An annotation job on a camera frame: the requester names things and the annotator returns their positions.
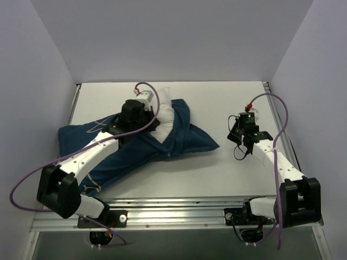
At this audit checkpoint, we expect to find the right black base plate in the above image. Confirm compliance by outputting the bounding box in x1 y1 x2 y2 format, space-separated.
223 207 252 226

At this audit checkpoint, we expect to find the blue patterned pillowcase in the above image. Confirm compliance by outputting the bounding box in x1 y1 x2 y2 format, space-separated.
57 99 219 196

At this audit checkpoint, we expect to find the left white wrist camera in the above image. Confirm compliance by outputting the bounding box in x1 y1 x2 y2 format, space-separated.
135 90 154 111

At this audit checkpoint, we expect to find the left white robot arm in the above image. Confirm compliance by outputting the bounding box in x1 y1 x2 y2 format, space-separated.
36 98 159 227

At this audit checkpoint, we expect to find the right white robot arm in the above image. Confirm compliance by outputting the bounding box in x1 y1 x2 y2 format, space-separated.
227 112 322 228

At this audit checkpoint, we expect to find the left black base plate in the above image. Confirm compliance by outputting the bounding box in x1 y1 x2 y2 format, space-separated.
77 210 128 229

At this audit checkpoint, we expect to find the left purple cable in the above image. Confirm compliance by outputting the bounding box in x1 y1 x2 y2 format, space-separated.
9 82 160 248

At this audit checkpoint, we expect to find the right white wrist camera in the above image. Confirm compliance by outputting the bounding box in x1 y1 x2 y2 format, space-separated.
245 103 260 122

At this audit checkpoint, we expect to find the aluminium front rail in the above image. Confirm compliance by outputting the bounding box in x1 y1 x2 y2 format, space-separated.
29 196 323 232

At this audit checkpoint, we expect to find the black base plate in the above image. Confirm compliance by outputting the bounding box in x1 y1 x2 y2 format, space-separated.
223 207 252 226
77 210 128 229

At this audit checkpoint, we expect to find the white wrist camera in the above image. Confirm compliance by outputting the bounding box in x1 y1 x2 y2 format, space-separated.
135 90 154 111
245 103 260 122

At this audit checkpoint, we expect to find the left aluminium side rail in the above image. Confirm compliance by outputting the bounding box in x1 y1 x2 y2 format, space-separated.
44 84 82 201

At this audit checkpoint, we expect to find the white pillow insert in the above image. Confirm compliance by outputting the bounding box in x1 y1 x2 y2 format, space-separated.
150 87 175 143

